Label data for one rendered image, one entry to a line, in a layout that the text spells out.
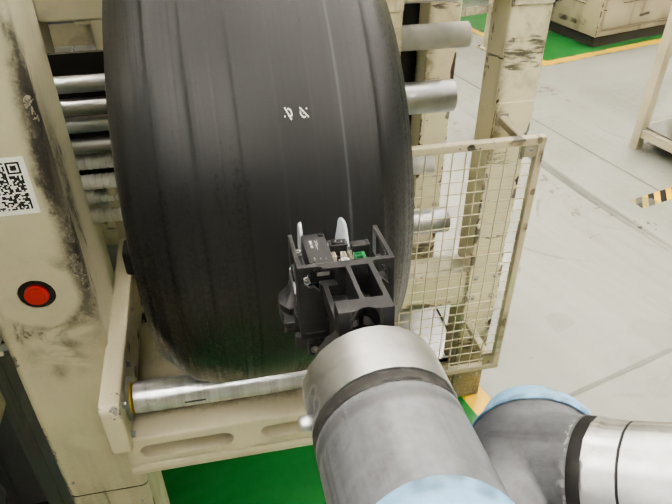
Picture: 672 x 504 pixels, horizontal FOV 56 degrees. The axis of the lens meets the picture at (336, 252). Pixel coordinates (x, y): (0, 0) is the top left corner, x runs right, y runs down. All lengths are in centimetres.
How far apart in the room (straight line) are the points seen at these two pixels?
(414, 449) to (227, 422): 64
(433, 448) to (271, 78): 39
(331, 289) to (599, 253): 249
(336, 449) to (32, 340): 68
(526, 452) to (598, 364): 191
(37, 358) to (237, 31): 56
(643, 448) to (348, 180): 33
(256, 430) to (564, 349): 160
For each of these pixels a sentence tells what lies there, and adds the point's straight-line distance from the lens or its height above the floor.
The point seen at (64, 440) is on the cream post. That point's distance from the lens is 111.
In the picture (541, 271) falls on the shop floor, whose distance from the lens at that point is 271.
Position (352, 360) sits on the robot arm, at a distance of 37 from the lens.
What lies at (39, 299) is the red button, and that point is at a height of 106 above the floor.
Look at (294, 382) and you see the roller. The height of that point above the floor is 91.
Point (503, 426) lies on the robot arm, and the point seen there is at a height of 122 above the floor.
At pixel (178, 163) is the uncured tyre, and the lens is 59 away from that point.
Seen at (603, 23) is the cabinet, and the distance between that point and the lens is 536.
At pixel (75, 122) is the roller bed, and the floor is 112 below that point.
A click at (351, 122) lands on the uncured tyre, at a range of 60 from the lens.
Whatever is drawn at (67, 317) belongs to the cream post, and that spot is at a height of 102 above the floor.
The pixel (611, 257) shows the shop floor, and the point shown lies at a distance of 289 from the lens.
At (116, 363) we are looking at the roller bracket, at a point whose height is 95.
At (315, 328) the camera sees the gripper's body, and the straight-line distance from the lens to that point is 47.
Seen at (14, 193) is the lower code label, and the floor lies 121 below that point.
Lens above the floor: 159
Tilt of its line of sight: 36 degrees down
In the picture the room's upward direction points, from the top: straight up
